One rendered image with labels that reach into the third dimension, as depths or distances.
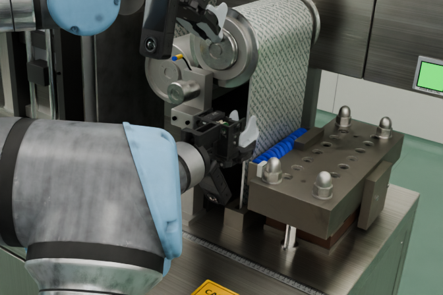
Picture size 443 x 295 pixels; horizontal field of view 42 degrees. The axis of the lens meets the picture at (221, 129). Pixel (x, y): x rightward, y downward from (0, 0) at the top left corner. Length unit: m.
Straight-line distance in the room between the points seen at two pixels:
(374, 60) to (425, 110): 2.54
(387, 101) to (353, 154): 2.67
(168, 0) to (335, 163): 0.49
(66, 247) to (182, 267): 0.60
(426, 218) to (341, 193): 2.07
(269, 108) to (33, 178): 0.70
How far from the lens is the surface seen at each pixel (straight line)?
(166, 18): 0.87
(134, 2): 1.17
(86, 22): 0.63
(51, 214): 0.49
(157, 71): 1.16
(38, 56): 1.24
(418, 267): 2.74
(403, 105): 3.84
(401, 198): 1.35
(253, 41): 1.01
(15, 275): 1.28
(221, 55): 1.03
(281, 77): 1.14
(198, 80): 1.05
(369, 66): 1.29
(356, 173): 1.13
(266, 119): 1.13
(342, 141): 1.25
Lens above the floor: 1.54
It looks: 24 degrees down
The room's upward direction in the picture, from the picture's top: 4 degrees clockwise
